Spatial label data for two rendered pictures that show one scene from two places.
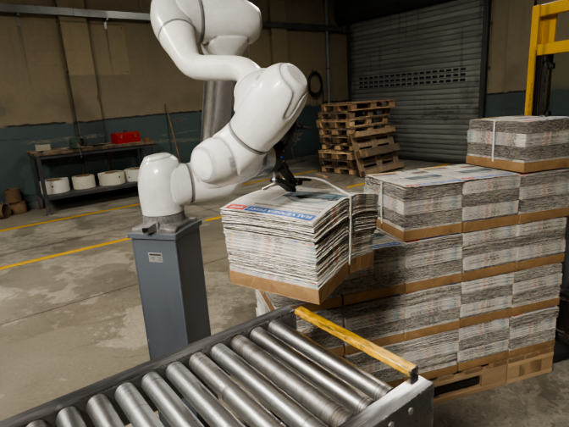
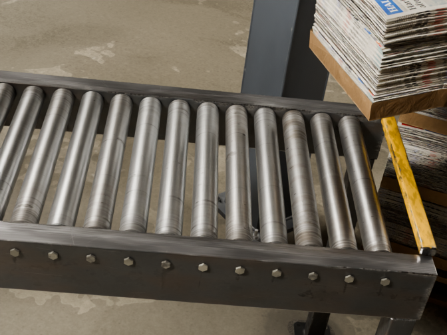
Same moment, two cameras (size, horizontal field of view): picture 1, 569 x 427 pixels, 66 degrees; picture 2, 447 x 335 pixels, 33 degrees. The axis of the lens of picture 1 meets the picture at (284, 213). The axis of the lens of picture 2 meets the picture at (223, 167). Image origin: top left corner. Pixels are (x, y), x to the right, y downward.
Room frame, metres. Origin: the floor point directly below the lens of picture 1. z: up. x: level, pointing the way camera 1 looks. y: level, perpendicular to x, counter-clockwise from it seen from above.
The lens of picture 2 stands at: (-0.19, -0.50, 1.72)
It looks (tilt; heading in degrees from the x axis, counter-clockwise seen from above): 37 degrees down; 32
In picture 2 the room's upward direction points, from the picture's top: 8 degrees clockwise
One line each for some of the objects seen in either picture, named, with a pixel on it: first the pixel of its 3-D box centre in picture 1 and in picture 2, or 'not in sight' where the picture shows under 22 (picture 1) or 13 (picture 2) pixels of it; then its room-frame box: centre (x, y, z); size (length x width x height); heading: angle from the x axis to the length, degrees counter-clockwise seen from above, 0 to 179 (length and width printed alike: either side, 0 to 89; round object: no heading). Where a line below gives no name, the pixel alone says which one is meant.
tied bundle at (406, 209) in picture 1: (409, 202); not in sight; (1.97, -0.58, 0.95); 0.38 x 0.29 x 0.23; 15
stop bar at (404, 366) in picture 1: (348, 336); (406, 178); (1.07, -0.15, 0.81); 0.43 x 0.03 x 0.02; 37
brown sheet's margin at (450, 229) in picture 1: (409, 221); not in sight; (1.97, -0.58, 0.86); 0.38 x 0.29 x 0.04; 15
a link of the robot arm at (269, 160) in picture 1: (255, 158); not in sight; (1.04, 0.06, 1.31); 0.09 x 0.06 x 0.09; 56
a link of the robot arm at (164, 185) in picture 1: (162, 182); not in sight; (1.63, 0.45, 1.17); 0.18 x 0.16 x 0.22; 115
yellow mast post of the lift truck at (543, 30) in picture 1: (532, 166); not in sight; (2.55, -1.47, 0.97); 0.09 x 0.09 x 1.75; 16
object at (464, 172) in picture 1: (463, 171); not in sight; (2.04, -0.85, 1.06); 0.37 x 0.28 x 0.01; 15
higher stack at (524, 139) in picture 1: (510, 246); not in sight; (2.12, -1.14, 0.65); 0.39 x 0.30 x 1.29; 16
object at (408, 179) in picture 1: (411, 177); not in sight; (1.96, -0.59, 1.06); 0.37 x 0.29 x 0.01; 15
